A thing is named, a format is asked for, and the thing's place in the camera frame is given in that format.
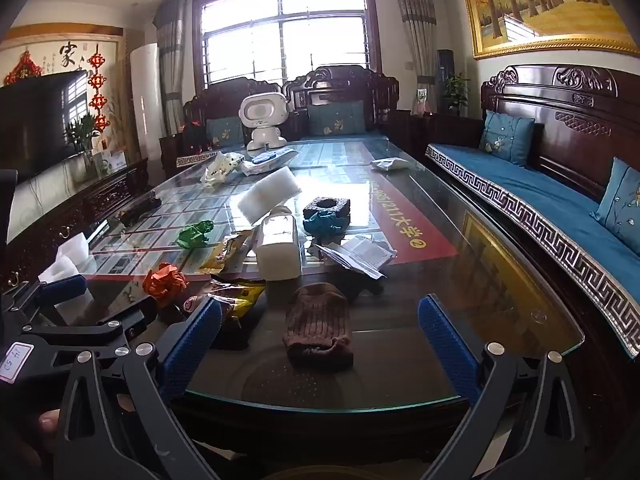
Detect white plastic bottle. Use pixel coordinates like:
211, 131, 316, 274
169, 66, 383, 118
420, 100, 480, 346
255, 205, 303, 281

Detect long red knot ornament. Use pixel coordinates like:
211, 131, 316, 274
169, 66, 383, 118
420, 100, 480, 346
89, 45, 112, 133

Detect orange crumpled paper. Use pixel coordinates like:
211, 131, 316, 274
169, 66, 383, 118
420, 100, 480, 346
142, 262, 190, 307

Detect teal embroidered pillow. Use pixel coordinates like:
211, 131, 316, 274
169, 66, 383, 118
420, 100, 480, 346
206, 116, 245, 148
482, 110, 536, 167
307, 101, 366, 136
590, 157, 640, 256

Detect brown knit hat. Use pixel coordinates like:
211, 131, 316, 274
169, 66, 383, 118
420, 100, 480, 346
282, 282, 355, 372

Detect framed calligraphy wall art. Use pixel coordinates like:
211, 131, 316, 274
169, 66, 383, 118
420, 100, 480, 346
0, 35, 126, 161

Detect small red knot ornament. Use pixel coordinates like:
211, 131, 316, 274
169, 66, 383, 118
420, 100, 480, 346
4, 51, 43, 86

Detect dark wooden side table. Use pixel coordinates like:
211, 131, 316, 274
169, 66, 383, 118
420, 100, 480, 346
390, 110, 483, 147

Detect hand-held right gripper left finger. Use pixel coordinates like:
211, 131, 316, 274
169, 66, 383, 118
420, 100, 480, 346
54, 297, 223, 480

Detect person's left hand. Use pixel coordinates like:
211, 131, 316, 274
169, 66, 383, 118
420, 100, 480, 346
0, 402, 63, 476

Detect gold framed tree painting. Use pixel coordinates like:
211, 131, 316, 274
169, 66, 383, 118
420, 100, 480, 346
460, 0, 640, 61

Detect blue sofa seat cushion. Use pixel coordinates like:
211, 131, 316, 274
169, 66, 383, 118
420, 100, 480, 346
425, 142, 640, 356

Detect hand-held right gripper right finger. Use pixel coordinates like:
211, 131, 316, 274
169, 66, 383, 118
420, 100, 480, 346
417, 294, 586, 480

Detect black foam block with hole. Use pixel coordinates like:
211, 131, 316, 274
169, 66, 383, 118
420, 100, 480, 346
302, 197, 351, 233

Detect black remote control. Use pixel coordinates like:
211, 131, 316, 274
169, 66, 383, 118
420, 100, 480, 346
117, 195, 163, 226

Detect blue white wet wipes pack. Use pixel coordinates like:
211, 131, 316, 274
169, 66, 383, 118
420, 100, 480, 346
239, 149, 292, 177

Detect green crumpled paper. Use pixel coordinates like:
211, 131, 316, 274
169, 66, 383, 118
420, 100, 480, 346
176, 220, 215, 250

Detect large barred window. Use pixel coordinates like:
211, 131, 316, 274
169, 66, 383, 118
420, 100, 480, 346
192, 0, 376, 92

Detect white tissue packet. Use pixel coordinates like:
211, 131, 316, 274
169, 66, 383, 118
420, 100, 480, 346
370, 156, 412, 173

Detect black flat television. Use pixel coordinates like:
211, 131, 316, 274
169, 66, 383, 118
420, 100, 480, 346
0, 71, 90, 183

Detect bamboo plant in glass vase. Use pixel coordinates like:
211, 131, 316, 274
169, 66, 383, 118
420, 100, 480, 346
65, 112, 103, 181

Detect white standing air conditioner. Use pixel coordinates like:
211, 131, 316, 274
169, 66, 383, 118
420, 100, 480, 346
131, 44, 163, 161

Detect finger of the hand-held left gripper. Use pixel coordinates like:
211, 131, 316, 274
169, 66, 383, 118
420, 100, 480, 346
22, 296, 158, 356
5, 274, 90, 331

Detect white paper leaflets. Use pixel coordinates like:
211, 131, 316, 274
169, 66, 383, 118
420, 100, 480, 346
312, 235, 398, 281

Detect white green box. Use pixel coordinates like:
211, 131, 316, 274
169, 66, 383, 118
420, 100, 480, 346
92, 150, 128, 177

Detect yellow red snack packet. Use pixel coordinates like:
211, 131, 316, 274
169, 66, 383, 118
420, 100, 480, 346
182, 280, 266, 322

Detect white robot toy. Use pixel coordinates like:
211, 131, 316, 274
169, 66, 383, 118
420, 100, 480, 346
239, 92, 290, 152

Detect green potted plant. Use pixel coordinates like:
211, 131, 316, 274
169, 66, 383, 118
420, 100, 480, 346
442, 72, 472, 116

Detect teal crumpled cloth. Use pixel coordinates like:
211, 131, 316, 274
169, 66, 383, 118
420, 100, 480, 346
303, 209, 346, 242

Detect dark wooden television cabinet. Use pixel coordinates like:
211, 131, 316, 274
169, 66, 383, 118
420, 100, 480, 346
0, 157, 151, 291

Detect white printed plastic bag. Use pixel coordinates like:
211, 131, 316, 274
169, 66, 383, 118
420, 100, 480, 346
201, 152, 246, 187

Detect red bordered printed poster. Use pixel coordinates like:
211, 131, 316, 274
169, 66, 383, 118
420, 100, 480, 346
85, 140, 461, 281

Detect short carved wooden sofa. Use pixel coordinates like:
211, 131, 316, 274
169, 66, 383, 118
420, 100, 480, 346
182, 65, 401, 157

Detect long carved wooden sofa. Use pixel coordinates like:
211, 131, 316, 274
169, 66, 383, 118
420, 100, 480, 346
425, 64, 640, 361

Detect grey patterned curtain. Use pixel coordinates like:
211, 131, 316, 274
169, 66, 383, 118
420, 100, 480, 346
152, 0, 187, 136
390, 0, 438, 111

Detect white foam block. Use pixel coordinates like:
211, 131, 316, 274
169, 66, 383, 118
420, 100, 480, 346
236, 166, 302, 221

